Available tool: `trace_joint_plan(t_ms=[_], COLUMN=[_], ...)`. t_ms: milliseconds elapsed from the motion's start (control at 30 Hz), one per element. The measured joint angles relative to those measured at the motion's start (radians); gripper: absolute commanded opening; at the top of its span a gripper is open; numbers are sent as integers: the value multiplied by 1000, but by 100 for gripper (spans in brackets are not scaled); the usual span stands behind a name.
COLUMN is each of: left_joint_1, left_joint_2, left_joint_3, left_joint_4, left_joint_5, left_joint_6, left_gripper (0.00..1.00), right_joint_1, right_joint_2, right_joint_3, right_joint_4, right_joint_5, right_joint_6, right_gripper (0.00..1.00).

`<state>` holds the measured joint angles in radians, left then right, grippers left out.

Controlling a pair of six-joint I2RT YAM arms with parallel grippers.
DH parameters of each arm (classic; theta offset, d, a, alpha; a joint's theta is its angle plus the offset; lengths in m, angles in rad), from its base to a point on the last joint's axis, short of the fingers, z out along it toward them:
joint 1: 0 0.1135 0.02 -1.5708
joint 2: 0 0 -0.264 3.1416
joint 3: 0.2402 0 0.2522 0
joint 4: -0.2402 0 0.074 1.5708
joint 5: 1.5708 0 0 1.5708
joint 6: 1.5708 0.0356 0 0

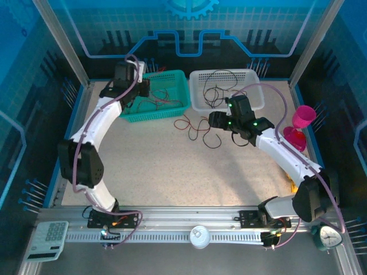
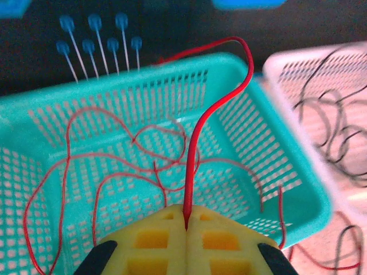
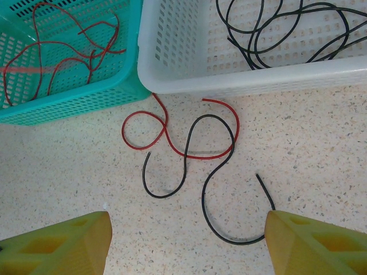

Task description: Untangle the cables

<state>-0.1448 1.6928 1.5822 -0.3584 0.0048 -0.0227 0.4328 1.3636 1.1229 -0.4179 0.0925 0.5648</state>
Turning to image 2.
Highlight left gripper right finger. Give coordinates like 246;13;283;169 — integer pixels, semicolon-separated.
186;205;299;275

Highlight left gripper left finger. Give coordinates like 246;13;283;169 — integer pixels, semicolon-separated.
73;205;188;275

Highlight thin red cable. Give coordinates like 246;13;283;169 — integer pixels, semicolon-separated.
131;124;188;174
156;36;255;231
23;105;138;275
278;184;362;272
93;156;264;249

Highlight thin black cable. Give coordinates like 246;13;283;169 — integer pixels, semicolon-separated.
292;47;367;115
337;225;364;260
315;91;367;187

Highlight teal plastic basket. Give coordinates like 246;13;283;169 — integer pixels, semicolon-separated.
0;52;333;275

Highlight white plastic basket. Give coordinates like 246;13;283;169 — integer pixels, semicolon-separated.
262;42;367;218

